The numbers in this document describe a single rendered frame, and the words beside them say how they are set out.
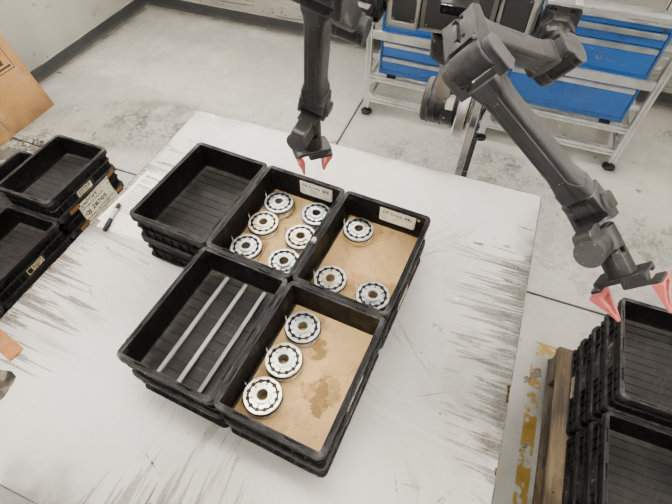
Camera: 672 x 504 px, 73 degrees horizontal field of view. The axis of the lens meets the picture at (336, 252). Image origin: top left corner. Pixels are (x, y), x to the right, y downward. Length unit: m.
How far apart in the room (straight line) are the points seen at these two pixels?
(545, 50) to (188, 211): 1.19
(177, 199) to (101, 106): 2.26
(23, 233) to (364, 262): 1.70
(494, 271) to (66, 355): 1.43
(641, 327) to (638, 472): 0.51
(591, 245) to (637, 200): 2.36
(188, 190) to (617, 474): 1.76
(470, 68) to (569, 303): 1.90
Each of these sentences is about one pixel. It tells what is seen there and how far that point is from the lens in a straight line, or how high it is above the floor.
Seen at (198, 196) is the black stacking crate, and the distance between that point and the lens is 1.74.
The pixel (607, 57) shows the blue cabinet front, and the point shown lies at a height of 0.69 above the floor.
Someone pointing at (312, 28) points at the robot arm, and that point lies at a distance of 1.01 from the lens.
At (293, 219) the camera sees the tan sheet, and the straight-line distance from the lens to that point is 1.59.
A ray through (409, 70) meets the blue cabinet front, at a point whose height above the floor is 0.38.
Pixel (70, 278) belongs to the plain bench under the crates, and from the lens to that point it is 1.84.
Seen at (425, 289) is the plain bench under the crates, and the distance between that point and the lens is 1.59.
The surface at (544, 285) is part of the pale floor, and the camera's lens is 2.64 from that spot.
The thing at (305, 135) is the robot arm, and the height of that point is 1.26.
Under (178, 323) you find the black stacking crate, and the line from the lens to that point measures 1.43.
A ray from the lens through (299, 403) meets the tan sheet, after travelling 1.26.
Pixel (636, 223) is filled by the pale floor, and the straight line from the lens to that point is 3.19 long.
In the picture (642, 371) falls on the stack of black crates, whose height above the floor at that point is 0.49.
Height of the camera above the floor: 2.02
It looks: 53 degrees down
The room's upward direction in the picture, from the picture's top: straight up
